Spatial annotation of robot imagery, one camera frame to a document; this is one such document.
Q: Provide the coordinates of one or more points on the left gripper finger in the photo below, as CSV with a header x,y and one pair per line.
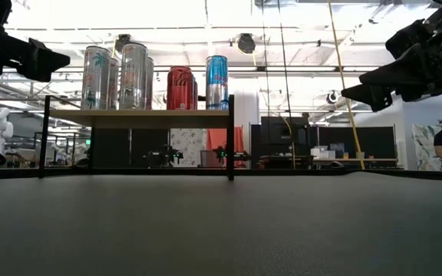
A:
x,y
46,63

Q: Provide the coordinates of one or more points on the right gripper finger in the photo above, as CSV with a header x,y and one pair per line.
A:
x,y
374,97
405,71

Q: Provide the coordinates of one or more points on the silver Celsius can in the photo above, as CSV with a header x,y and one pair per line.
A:
x,y
95,76

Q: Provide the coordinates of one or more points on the Celsius Peach Vibe can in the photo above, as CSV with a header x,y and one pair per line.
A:
x,y
113,84

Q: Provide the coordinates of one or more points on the white Celsius can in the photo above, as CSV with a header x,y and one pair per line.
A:
x,y
132,76

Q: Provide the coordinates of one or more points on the short red soda can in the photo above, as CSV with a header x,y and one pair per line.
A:
x,y
179,88

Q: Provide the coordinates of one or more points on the Red Bull Sugarfree can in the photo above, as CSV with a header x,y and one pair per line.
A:
x,y
217,82

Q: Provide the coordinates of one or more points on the black background robot arm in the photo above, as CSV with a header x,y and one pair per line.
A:
x,y
161,157
240,155

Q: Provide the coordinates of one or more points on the wooden workbench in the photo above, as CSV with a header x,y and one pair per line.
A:
x,y
374,159

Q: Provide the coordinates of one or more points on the patterned tarp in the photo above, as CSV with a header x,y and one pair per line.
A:
x,y
422,147

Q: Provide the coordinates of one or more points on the white boxes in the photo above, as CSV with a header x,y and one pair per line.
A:
x,y
322,152

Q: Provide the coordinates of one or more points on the black cabinet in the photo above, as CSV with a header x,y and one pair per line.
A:
x,y
282,142

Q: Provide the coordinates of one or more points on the black round ceiling reel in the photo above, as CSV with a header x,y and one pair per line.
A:
x,y
246,43

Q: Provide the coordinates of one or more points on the white floral panel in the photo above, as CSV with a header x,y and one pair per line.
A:
x,y
188,140

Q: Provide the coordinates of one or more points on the orange cloth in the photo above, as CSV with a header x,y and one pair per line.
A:
x,y
217,138

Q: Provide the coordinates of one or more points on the black table mat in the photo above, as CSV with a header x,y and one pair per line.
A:
x,y
221,230

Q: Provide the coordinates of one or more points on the wooden shelf black frame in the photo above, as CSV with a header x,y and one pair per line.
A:
x,y
140,117

